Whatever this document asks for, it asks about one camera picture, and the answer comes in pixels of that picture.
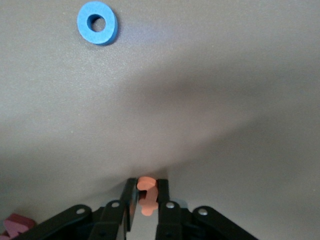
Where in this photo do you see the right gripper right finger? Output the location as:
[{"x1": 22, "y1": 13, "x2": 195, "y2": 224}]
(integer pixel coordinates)
[{"x1": 154, "y1": 178, "x2": 258, "y2": 240}]

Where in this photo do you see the maroon angular foam letter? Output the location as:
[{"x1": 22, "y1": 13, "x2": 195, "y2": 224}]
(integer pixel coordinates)
[{"x1": 0, "y1": 213, "x2": 35, "y2": 240}]

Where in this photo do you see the orange foam letter t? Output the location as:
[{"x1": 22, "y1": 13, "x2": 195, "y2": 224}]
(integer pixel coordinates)
[{"x1": 136, "y1": 176, "x2": 159, "y2": 216}]

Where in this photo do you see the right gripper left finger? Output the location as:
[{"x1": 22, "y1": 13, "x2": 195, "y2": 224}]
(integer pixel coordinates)
[{"x1": 14, "y1": 177, "x2": 138, "y2": 240}]

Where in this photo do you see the brown table cover sheet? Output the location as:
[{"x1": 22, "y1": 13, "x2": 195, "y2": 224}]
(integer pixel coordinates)
[{"x1": 0, "y1": 0, "x2": 320, "y2": 240}]

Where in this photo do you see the blue foam letter o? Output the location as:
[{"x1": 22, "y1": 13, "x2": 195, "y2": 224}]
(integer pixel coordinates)
[{"x1": 76, "y1": 1, "x2": 119, "y2": 46}]

